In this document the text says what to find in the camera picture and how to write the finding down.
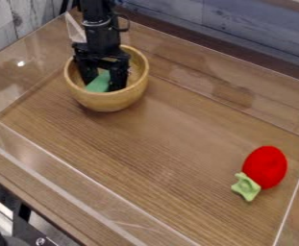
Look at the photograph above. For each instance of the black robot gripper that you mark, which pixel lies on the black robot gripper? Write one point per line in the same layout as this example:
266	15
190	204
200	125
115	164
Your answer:
100	51

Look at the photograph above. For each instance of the green rectangular block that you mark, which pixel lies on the green rectangular block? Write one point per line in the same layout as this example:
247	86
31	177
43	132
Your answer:
100	83

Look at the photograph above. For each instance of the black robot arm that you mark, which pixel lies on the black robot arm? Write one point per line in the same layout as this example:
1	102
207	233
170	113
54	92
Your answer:
95	10

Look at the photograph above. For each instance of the brown wooden bowl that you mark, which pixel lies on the brown wooden bowl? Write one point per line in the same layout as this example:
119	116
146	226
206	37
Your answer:
116	100

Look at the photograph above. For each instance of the red plush ball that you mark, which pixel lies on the red plush ball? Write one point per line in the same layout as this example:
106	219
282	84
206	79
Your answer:
266	166

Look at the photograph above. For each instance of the small green plastic toy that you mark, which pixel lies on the small green plastic toy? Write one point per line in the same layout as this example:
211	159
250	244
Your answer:
246	187

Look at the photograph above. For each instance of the black metal table frame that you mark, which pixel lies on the black metal table frame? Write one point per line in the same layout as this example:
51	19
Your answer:
35	230

